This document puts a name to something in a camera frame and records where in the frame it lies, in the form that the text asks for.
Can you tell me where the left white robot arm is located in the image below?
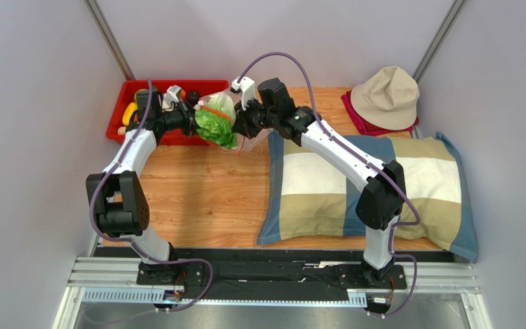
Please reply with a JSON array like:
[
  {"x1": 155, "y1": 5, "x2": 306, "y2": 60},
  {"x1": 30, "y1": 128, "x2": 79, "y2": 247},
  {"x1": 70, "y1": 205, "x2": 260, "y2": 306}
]
[{"x1": 86, "y1": 85, "x2": 195, "y2": 284}]

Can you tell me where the yellow bell pepper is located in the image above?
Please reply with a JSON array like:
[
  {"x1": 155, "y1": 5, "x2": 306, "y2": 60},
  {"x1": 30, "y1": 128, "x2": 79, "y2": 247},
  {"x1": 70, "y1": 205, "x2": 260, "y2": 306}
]
[{"x1": 122, "y1": 102, "x2": 138, "y2": 127}]

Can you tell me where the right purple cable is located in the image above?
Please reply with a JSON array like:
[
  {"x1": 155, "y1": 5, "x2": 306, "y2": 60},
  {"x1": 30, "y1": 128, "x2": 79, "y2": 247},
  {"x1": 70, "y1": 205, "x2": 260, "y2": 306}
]
[{"x1": 235, "y1": 51, "x2": 422, "y2": 319}]

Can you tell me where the red cloth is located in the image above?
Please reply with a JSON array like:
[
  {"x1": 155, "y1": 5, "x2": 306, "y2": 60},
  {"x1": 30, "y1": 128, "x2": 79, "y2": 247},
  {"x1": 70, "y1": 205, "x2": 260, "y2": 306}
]
[{"x1": 341, "y1": 90, "x2": 414, "y2": 136}]

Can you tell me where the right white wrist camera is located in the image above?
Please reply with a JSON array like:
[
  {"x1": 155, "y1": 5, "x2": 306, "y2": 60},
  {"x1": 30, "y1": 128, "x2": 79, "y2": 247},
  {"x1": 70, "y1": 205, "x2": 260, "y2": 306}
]
[{"x1": 230, "y1": 76, "x2": 257, "y2": 111}]

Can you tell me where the beige bucket hat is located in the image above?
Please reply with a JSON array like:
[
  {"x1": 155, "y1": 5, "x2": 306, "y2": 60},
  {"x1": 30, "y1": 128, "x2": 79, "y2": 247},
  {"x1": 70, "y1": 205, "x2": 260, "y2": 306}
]
[{"x1": 350, "y1": 66, "x2": 421, "y2": 131}]

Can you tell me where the plaid pillow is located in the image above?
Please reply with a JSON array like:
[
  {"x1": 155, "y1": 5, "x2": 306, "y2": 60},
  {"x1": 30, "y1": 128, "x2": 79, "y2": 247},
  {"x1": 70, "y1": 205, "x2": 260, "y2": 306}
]
[{"x1": 257, "y1": 133, "x2": 479, "y2": 262}]

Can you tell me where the dark avocado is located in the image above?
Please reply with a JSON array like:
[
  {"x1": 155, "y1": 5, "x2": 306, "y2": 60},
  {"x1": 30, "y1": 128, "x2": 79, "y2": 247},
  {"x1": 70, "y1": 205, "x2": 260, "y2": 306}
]
[{"x1": 186, "y1": 90, "x2": 201, "y2": 107}]

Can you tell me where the white radish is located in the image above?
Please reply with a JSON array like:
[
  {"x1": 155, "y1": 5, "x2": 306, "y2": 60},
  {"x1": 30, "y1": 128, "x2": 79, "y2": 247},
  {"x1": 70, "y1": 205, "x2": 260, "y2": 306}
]
[{"x1": 117, "y1": 126, "x2": 127, "y2": 136}]

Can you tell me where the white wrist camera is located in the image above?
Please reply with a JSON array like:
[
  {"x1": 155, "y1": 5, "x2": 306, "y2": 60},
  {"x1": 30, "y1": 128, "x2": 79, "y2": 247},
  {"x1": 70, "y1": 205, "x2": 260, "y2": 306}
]
[
  {"x1": 162, "y1": 85, "x2": 182, "y2": 112},
  {"x1": 230, "y1": 76, "x2": 257, "y2": 111}
]

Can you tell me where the red plastic bin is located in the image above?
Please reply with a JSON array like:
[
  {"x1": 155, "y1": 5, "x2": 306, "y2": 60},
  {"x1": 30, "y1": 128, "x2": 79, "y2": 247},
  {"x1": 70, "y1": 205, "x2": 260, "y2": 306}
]
[{"x1": 105, "y1": 80, "x2": 230, "y2": 147}]

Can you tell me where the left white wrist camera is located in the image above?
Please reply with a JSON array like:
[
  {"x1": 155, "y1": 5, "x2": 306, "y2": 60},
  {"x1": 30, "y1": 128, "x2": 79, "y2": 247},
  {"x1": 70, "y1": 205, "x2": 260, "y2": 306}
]
[{"x1": 162, "y1": 85, "x2": 182, "y2": 112}]

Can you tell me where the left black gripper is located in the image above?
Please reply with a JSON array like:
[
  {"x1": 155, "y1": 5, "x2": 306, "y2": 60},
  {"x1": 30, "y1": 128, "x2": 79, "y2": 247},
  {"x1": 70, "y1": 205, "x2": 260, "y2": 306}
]
[{"x1": 156, "y1": 99, "x2": 218, "y2": 138}]

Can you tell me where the green lettuce cabbage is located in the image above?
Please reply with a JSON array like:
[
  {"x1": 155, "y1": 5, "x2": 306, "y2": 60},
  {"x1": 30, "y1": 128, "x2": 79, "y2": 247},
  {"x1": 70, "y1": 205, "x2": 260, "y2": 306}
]
[{"x1": 195, "y1": 106, "x2": 238, "y2": 149}]

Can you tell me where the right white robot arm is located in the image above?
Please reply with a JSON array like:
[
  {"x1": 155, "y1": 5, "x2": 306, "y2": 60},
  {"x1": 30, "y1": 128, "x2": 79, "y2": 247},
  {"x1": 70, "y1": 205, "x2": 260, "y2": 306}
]
[{"x1": 230, "y1": 77, "x2": 405, "y2": 284}]

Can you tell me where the clear zip top bag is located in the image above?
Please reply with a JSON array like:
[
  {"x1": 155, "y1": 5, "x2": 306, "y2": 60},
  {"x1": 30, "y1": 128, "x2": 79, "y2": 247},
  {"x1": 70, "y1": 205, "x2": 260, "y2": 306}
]
[{"x1": 194, "y1": 90, "x2": 270, "y2": 155}]

